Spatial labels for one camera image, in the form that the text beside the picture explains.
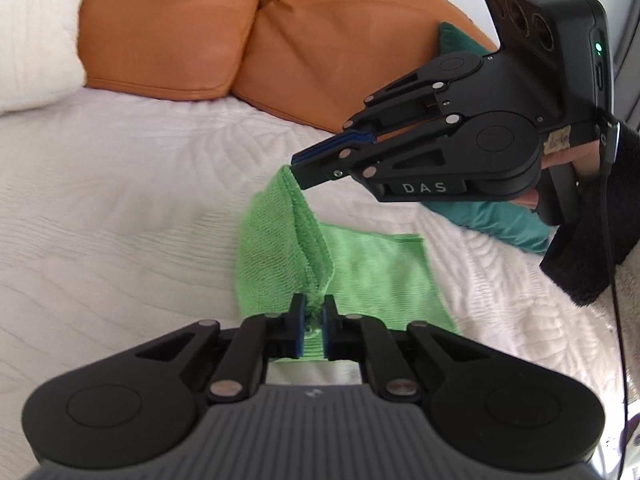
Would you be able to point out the black camera box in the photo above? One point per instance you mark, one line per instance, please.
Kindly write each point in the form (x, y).
(559, 51)

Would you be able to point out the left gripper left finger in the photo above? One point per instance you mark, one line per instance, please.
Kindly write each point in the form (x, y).
(247, 350)

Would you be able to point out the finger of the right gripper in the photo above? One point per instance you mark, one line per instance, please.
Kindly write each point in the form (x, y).
(426, 156)
(403, 104)

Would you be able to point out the white quilted bed cover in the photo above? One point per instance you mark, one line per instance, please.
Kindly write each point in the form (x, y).
(119, 223)

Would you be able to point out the right hand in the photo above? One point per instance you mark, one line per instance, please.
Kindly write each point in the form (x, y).
(584, 158)

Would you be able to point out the green microfibre towel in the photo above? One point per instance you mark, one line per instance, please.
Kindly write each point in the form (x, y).
(285, 250)

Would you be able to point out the black sleeved right forearm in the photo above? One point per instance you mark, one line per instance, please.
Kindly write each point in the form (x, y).
(575, 260)

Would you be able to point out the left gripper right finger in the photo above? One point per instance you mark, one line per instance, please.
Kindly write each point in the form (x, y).
(367, 341)

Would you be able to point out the orange cushion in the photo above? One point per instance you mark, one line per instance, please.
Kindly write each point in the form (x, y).
(178, 50)
(314, 61)

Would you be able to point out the right orange back cushion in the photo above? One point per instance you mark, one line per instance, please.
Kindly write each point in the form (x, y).
(314, 61)

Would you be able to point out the dark green velvet pillow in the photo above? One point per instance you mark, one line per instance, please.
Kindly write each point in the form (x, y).
(510, 223)

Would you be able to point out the white quilted pillow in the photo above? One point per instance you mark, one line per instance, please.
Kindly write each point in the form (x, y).
(40, 64)

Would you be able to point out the left orange back cushion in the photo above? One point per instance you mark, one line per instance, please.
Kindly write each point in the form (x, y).
(178, 50)

